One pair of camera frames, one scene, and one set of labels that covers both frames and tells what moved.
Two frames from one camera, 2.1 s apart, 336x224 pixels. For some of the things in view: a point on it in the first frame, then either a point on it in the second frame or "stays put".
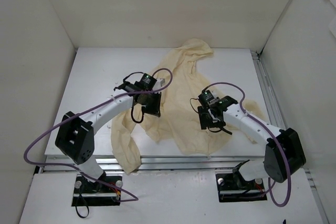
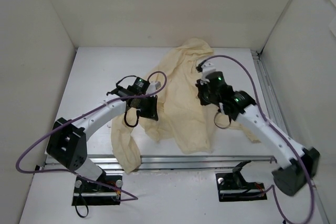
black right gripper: x=208 y=118 -> x=203 y=94
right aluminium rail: x=314 y=188 stays put
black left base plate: x=88 y=193 stays put
